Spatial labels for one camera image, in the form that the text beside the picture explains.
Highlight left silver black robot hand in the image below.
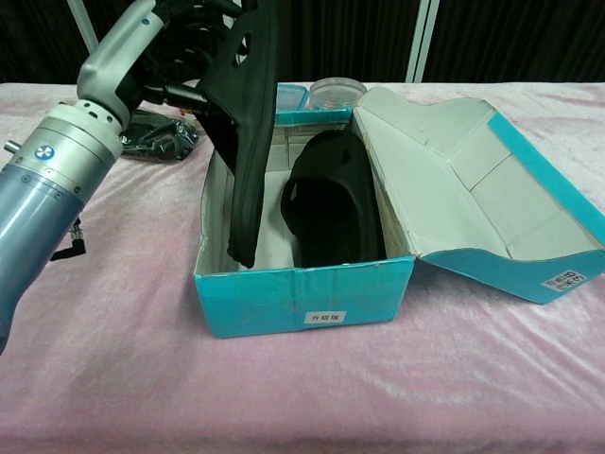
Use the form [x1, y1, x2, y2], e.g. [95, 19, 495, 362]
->
[76, 0, 256, 130]

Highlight black rubber slipper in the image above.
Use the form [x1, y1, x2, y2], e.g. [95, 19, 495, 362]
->
[195, 0, 281, 271]
[280, 131, 380, 269]

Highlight blue cardboard shoe box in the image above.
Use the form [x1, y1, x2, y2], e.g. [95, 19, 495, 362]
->
[193, 83, 605, 340]

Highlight black curtain panel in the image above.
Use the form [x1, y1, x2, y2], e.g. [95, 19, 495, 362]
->
[0, 0, 94, 84]
[273, 0, 422, 84]
[424, 0, 605, 85]

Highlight black gloves in plastic bag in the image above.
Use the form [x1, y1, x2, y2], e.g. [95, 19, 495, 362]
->
[117, 107, 200, 165]

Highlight blue lidded food container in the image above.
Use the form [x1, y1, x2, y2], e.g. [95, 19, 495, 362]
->
[276, 83, 310, 126]

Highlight clear jar with colourful clips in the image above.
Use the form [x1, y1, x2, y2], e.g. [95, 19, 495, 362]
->
[308, 79, 369, 111]

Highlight pink velvet tablecloth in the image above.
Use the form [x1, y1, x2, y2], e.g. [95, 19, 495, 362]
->
[0, 79, 605, 454]

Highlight white partition post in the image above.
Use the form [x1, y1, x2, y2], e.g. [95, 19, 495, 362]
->
[406, 0, 441, 84]
[64, 0, 103, 61]

